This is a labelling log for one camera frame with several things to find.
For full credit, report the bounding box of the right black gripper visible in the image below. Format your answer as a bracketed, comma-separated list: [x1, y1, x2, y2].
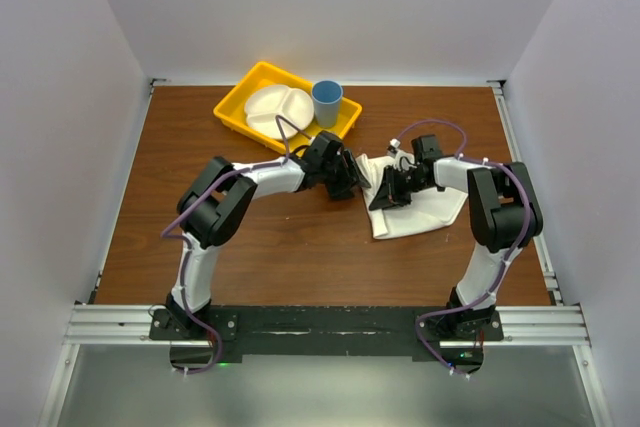
[370, 165, 431, 212]

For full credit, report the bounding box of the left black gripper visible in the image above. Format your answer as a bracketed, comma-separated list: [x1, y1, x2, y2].
[319, 148, 369, 201]

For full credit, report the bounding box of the white cloth napkin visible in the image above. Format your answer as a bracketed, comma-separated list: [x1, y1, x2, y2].
[356, 154, 468, 240]

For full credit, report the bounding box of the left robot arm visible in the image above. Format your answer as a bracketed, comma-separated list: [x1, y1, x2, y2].
[162, 130, 370, 339]

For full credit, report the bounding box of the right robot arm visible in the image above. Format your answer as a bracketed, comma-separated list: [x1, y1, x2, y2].
[361, 135, 543, 340]

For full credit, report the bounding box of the blue plastic cup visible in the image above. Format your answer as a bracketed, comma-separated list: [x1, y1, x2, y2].
[311, 80, 343, 128]

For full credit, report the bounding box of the white divided plate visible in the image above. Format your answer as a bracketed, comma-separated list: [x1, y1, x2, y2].
[244, 84, 314, 140]

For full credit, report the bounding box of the yellow plastic tray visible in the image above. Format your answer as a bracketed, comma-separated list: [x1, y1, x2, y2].
[213, 61, 364, 156]

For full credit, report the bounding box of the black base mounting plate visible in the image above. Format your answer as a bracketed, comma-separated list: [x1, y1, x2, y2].
[149, 306, 504, 373]

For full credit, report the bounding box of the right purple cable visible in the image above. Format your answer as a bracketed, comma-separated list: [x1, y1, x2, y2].
[389, 119, 536, 378]

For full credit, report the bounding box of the purple cable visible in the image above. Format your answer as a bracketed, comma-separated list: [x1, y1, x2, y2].
[389, 119, 536, 378]
[159, 114, 314, 376]

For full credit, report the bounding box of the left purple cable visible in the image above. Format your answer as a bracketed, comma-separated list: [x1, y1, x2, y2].
[159, 114, 314, 376]

